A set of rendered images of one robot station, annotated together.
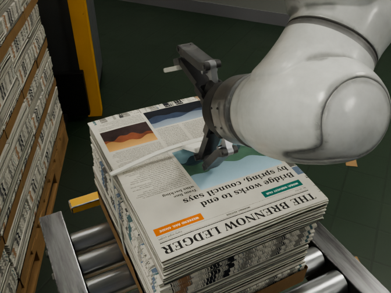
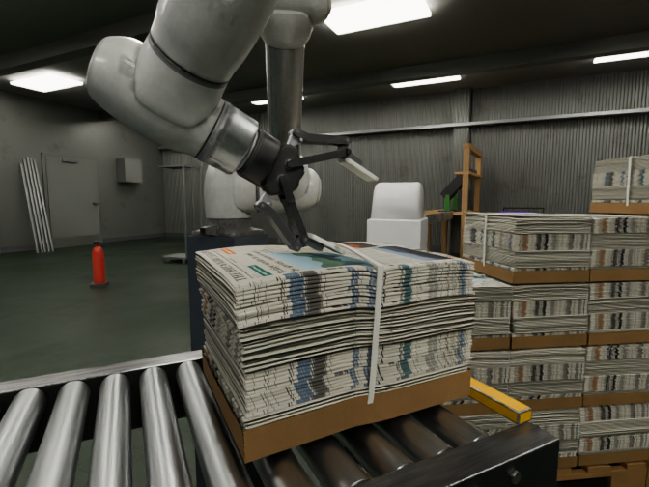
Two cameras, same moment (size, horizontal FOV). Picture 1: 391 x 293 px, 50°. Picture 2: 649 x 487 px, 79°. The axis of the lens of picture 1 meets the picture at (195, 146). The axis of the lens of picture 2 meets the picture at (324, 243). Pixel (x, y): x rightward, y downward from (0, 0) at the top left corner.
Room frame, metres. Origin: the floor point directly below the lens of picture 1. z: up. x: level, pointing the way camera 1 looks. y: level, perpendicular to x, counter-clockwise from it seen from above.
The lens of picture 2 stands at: (0.58, -0.65, 1.12)
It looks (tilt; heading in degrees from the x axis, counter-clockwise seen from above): 6 degrees down; 90
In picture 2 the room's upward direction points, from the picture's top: straight up
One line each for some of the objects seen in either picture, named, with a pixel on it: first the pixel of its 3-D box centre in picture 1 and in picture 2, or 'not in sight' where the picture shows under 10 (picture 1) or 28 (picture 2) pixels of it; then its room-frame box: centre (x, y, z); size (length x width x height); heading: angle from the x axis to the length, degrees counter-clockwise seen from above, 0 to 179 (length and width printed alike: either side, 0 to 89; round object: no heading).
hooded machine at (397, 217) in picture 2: not in sight; (398, 241); (1.42, 3.83, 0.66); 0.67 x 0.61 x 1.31; 66
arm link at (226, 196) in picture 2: not in sight; (231, 186); (0.25, 0.74, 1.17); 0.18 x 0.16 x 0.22; 6
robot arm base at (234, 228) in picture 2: not in sight; (225, 226); (0.23, 0.72, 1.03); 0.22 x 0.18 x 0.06; 64
